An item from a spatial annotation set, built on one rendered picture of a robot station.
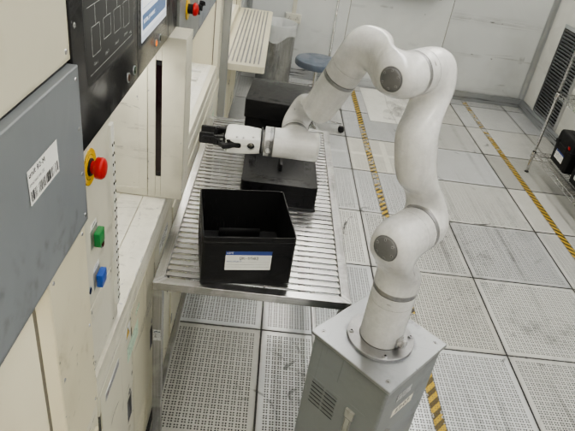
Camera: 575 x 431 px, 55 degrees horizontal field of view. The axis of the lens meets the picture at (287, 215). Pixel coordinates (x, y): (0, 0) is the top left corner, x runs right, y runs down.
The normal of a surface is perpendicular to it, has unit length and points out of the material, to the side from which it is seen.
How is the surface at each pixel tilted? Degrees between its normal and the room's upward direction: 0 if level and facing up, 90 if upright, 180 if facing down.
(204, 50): 90
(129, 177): 90
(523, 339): 0
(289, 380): 0
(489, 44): 90
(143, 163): 90
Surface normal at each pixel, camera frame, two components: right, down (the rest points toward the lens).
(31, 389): -0.01, 0.54
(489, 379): 0.13, -0.84
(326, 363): -0.71, 0.29
